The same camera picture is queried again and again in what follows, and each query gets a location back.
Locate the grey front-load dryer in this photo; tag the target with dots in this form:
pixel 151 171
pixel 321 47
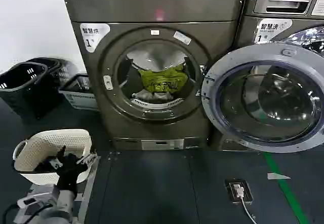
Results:
pixel 162 3

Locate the white plug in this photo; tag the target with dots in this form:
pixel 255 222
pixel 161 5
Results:
pixel 239 190

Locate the dark clothes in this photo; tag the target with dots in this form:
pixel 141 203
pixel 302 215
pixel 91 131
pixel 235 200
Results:
pixel 46 165

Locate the green garment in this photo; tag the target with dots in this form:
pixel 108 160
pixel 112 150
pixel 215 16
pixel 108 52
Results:
pixel 164 79

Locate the white woven laundry basket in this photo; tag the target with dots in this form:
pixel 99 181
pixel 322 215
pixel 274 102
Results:
pixel 50 140

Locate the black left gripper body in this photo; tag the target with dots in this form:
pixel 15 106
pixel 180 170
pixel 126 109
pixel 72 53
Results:
pixel 67 179

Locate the black plastic laundry basket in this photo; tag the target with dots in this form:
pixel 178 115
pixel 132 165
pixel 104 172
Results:
pixel 25 89
pixel 51 63

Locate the grey translucent laundry basket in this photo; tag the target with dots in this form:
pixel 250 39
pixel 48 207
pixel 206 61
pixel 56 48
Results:
pixel 68 68

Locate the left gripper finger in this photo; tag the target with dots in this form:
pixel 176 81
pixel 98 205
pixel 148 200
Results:
pixel 87 158
pixel 60 155

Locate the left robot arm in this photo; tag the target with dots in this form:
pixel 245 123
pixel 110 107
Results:
pixel 50 208

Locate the round glass dryer door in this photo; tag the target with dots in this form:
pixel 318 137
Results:
pixel 268 99

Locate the grey washer with chrome door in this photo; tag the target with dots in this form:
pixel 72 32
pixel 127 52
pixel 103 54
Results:
pixel 249 29

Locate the white grey clothes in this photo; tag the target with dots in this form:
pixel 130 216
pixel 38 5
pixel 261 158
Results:
pixel 152 95

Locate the white number sticker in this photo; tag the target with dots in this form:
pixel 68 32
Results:
pixel 272 30
pixel 94 37

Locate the black floor socket box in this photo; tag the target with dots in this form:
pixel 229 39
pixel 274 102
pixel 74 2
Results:
pixel 239 191

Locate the white paper scrap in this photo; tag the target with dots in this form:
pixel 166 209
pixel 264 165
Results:
pixel 277 176

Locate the green floor tape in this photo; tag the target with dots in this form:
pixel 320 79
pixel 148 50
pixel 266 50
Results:
pixel 286 188

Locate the white rectangular crate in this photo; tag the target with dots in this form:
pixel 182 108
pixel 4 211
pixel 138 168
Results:
pixel 81 96

